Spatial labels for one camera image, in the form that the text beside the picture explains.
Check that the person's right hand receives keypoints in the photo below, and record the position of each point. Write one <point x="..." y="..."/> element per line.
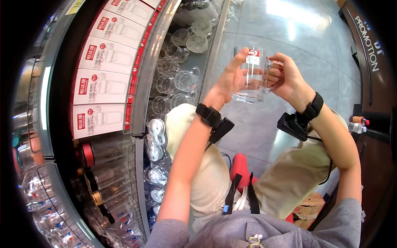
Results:
<point x="290" y="80"/>

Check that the person's left hand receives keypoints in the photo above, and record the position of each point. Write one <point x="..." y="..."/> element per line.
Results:
<point x="228" y="82"/>

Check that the person's right fingers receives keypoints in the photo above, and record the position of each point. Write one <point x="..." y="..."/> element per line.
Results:
<point x="274" y="76"/>

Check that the person's left fingers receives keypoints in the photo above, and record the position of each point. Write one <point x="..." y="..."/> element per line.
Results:
<point x="254" y="79"/>

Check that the person's left thumb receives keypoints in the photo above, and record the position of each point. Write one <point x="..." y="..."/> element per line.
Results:
<point x="241" y="59"/>

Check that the clear glass mug red label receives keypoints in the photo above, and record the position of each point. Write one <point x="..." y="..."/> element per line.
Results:
<point x="250" y="93"/>

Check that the black wrist band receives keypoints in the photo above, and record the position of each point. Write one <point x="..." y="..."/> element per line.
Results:
<point x="214" y="119"/>
<point x="299" y="121"/>

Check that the red stool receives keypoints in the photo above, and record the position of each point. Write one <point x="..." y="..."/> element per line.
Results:
<point x="240" y="169"/>

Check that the person's legs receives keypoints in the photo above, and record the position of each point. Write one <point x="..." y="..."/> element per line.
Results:
<point x="288" y="176"/>

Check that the dark brown display stand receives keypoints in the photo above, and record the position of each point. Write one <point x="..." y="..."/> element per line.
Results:
<point x="377" y="93"/>

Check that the torn cardboard piece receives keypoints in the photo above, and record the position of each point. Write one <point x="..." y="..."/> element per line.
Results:
<point x="310" y="207"/>

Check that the full shop shelf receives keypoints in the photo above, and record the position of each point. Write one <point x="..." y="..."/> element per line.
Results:
<point x="105" y="93"/>

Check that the person's body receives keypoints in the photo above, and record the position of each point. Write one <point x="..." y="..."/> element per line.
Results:
<point x="235" y="229"/>

